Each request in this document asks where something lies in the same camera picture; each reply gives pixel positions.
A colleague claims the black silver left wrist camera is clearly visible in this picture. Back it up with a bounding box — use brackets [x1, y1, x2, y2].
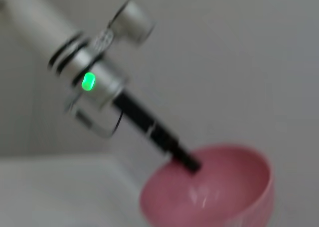
[107, 0, 156, 43]

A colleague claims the pink plastic bowl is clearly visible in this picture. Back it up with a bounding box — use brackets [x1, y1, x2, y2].
[139, 143, 275, 227]

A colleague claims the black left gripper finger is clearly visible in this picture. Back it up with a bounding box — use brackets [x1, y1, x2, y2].
[171, 142, 201, 176]

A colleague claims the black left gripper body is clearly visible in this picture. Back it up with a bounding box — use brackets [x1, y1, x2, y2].
[112, 91, 181, 161]

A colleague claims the left arm cable with connector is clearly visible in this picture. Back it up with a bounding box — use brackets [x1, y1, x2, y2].
[63, 96, 125, 139]

